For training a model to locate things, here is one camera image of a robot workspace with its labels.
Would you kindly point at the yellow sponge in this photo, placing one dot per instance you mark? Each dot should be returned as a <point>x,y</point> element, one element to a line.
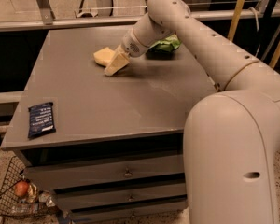
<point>103,56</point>

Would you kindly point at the black wire basket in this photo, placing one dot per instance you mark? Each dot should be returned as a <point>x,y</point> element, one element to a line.
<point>34,203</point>

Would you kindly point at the metal railing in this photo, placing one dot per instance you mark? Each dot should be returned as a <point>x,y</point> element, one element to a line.
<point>10,26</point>

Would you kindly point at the red apple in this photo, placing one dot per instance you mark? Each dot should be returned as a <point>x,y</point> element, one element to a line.
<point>21,188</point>

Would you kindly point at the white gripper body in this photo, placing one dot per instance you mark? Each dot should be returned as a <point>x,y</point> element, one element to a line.
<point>131,44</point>

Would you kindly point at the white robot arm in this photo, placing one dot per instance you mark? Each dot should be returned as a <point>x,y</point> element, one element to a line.
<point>230,137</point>

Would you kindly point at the blue rxbar wrapper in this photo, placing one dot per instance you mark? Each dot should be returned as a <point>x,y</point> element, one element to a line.
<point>41,120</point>

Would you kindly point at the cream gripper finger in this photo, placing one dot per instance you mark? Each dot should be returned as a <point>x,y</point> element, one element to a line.
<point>118,60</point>

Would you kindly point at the yellow wooden pole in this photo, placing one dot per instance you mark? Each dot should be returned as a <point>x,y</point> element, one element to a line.
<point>235,19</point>

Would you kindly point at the grey drawer cabinet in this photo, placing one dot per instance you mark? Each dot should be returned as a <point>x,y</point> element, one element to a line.
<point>117,148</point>

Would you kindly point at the green chip bag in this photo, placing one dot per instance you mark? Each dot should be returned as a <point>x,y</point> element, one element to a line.
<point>167,45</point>

